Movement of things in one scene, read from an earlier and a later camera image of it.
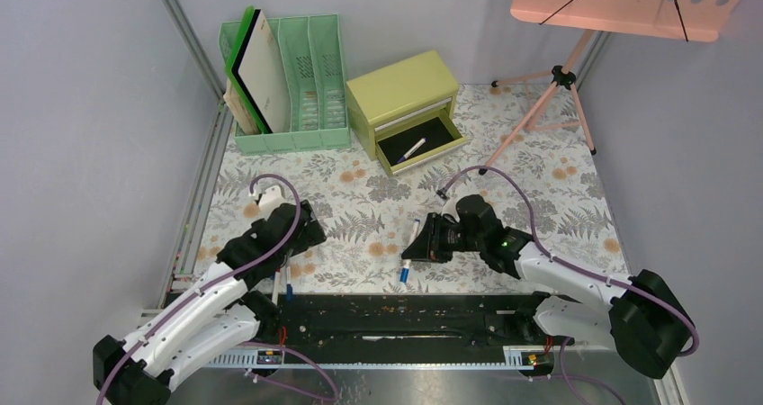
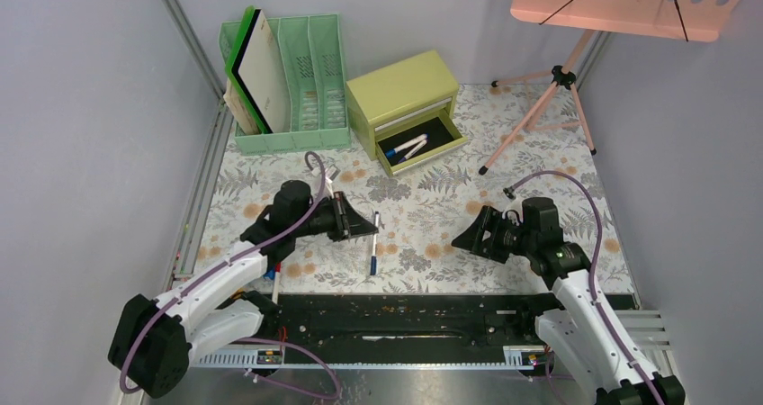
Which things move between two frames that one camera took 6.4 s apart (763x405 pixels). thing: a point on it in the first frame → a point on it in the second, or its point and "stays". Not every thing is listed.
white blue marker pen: [412, 150] stays
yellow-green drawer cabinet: [406, 112] stays
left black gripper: [311, 234] → [348, 224]
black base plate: [392, 323] stays
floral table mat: [530, 148] stays
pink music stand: [684, 6] stays
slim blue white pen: [289, 286] → [373, 257]
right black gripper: [428, 245] → [471, 238]
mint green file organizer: [314, 69] stays
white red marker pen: [276, 284] stays
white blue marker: [405, 273] → [417, 140]
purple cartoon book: [235, 104] stays
